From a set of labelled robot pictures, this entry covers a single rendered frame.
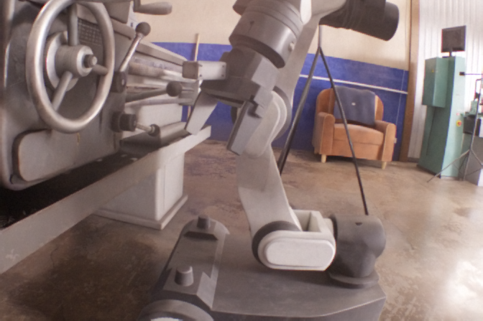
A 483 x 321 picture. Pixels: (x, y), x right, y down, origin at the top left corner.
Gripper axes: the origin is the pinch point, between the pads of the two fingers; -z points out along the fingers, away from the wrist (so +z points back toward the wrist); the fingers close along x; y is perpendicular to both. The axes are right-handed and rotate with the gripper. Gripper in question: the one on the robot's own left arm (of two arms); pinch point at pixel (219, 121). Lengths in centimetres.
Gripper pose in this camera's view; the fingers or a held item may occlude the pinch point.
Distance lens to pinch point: 42.0
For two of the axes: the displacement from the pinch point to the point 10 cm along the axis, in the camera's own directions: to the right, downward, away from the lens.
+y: -6.8, -3.9, -6.2
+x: -5.7, -2.4, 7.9
